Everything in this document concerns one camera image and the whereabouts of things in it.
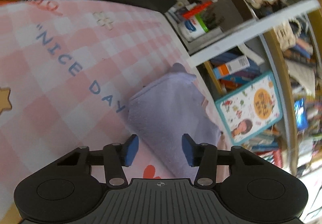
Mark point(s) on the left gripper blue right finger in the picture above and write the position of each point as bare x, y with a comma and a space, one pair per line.
203, 156

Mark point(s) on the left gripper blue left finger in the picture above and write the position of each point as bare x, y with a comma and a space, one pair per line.
115, 157

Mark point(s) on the purple and pink sweater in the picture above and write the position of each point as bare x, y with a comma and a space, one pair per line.
163, 111

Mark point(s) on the children's picture book teal border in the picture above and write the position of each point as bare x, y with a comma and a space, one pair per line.
250, 109

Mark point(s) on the white orange medicine box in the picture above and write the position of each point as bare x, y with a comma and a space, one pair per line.
231, 67

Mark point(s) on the pink checkered table mat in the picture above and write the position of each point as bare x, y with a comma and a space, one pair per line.
68, 68

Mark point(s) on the smartphone showing video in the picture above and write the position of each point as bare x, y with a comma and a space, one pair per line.
300, 115

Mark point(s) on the white tub green lid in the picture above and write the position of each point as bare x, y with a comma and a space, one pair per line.
193, 28

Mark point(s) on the red tassel ornament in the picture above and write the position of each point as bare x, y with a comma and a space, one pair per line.
197, 9

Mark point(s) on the cream quilted pearl handbag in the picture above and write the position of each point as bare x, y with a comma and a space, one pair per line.
287, 33

